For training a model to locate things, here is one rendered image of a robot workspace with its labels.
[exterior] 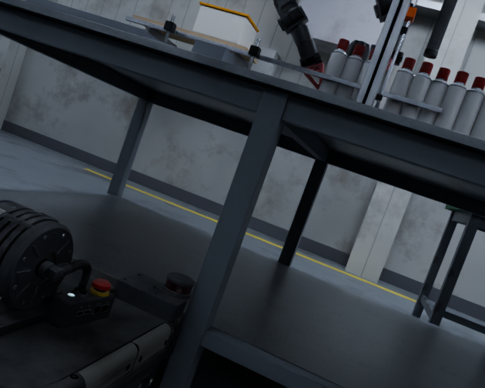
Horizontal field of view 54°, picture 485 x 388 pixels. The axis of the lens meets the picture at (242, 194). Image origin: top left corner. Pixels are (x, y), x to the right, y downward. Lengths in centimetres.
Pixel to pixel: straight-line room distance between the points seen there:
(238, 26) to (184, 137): 133
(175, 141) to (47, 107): 164
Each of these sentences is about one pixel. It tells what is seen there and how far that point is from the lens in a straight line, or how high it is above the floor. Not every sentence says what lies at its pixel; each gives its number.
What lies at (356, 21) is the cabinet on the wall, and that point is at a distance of 455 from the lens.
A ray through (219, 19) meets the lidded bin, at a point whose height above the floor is 172.
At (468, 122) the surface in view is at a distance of 152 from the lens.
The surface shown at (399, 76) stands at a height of 102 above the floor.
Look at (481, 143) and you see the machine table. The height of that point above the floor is 82.
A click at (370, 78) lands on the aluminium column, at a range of 137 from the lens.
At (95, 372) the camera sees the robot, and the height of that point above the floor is 24.
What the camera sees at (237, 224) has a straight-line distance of 111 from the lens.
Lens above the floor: 63
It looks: 4 degrees down
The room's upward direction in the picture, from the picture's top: 20 degrees clockwise
